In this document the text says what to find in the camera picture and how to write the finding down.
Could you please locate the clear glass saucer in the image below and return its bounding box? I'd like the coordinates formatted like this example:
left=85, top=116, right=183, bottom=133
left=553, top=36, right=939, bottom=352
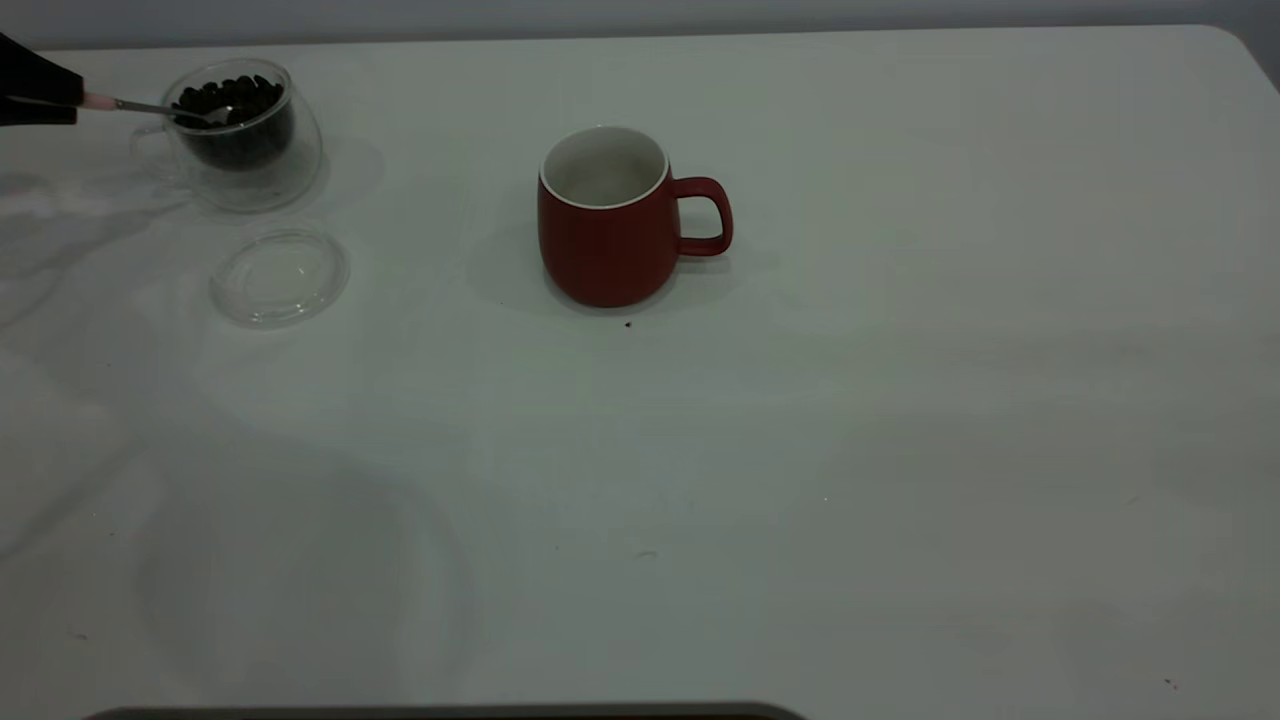
left=210, top=228, right=349, bottom=329

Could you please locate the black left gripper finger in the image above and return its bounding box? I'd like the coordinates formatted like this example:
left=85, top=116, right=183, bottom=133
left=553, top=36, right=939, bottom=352
left=0, top=31, right=86, bottom=100
left=0, top=100, right=79, bottom=128

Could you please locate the pink-handled metal spoon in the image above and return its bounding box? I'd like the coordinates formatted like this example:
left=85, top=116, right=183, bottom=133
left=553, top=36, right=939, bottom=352
left=80, top=92, right=233, bottom=129

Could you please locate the pile of coffee beans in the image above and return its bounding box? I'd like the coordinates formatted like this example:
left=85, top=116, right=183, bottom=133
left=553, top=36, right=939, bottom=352
left=172, top=74, right=296, bottom=171

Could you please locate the red ceramic mug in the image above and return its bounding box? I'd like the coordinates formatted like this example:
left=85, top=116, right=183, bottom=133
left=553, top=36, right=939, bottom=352
left=537, top=125, right=734, bottom=310

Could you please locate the clear double-wall glass cup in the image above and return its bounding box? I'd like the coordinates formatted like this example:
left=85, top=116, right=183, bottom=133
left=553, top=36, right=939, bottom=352
left=130, top=57, right=324, bottom=213

